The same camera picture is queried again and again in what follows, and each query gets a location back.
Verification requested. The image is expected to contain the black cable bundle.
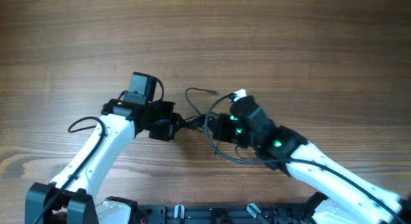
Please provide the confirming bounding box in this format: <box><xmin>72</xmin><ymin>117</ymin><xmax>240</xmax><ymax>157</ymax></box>
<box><xmin>183</xmin><ymin>87</ymin><xmax>222</xmax><ymax>156</ymax></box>

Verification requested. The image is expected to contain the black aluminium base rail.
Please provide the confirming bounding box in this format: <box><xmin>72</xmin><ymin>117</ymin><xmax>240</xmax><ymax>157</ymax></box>
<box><xmin>92</xmin><ymin>203</ymin><xmax>322</xmax><ymax>224</ymax></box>

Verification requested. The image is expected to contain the black camera cable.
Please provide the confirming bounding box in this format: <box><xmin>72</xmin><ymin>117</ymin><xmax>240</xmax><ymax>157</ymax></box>
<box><xmin>204</xmin><ymin>92</ymin><xmax>407</xmax><ymax>224</ymax></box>
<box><xmin>31</xmin><ymin>116</ymin><xmax>109</xmax><ymax>224</ymax></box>

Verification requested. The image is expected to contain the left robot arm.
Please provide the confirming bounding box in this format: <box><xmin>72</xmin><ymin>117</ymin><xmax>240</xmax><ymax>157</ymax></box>
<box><xmin>24</xmin><ymin>72</ymin><xmax>185</xmax><ymax>223</ymax></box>

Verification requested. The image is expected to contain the left black camera cable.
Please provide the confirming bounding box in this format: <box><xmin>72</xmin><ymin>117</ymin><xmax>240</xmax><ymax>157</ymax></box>
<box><xmin>31</xmin><ymin>116</ymin><xmax>109</xmax><ymax>224</ymax></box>

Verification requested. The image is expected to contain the right black camera cable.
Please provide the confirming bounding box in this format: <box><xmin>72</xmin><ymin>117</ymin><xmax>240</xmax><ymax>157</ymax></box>
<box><xmin>204</xmin><ymin>92</ymin><xmax>407</xmax><ymax>224</ymax></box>

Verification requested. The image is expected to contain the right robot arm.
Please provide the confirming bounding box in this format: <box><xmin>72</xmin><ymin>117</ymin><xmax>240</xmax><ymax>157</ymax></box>
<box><xmin>204</xmin><ymin>93</ymin><xmax>410</xmax><ymax>223</ymax></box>

